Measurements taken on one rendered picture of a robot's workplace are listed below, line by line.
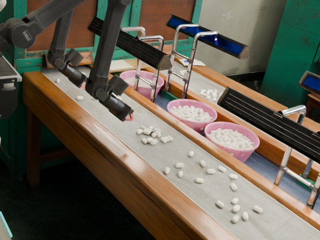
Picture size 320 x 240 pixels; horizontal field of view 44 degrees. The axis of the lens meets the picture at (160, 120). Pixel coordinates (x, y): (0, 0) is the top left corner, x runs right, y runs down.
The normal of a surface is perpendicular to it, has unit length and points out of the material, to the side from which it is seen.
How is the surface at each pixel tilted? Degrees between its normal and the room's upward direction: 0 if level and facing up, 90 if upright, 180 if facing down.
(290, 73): 90
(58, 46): 74
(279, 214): 0
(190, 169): 0
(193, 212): 0
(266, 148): 90
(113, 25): 86
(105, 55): 86
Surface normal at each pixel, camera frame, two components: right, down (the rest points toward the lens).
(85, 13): 0.63, 0.44
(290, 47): -0.81, 0.15
